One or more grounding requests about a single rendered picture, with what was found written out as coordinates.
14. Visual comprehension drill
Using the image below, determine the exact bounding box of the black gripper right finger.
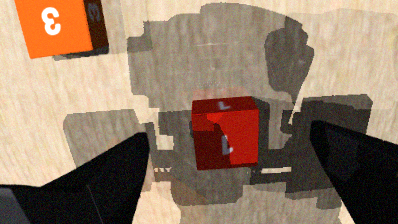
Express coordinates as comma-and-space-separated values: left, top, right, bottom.
309, 121, 398, 224

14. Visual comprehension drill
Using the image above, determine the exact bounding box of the red block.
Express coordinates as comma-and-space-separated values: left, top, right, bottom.
191, 96, 259, 170

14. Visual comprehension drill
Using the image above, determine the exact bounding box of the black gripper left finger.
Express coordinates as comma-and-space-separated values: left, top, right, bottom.
0, 132, 150, 224

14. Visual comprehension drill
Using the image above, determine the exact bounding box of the orange block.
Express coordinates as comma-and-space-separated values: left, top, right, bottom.
14, 0, 109, 59

